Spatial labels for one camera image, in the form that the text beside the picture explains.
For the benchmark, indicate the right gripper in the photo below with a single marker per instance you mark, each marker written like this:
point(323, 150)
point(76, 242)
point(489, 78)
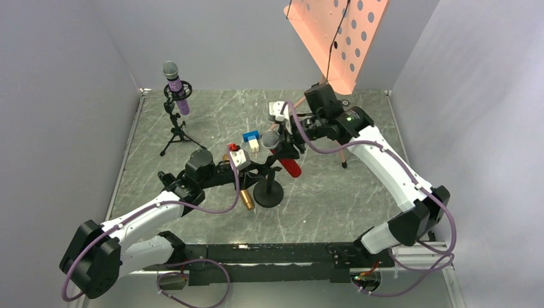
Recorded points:
point(290, 141)

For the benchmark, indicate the black round-base mic stand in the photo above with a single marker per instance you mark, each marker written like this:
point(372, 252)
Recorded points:
point(268, 193)

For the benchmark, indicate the gold microphone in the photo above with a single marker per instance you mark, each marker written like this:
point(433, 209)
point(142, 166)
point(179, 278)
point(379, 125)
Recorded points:
point(246, 200)

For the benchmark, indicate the black tripod shock-mount stand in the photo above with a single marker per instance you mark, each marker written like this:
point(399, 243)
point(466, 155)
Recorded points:
point(178, 134)

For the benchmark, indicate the blue white toy block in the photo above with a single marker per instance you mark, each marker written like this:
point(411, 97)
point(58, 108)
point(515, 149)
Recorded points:
point(252, 138)

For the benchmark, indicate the red glitter microphone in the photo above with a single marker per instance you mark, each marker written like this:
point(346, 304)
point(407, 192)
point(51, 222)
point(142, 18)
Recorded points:
point(282, 151)

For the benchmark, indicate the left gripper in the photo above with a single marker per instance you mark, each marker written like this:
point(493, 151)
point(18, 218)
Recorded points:
point(256, 171)

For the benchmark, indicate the purple glitter microphone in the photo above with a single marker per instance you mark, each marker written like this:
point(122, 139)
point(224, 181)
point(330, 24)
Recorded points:
point(179, 89)

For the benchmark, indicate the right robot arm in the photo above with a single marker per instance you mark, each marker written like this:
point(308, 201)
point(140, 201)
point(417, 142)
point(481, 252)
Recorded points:
point(330, 127)

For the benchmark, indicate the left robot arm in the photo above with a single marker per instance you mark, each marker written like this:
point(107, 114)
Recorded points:
point(101, 253)

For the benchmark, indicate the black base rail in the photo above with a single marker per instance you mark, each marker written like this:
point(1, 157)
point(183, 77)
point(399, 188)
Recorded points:
point(277, 262)

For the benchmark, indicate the pink music stand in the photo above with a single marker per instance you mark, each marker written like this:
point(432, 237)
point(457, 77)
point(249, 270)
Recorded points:
point(338, 35)

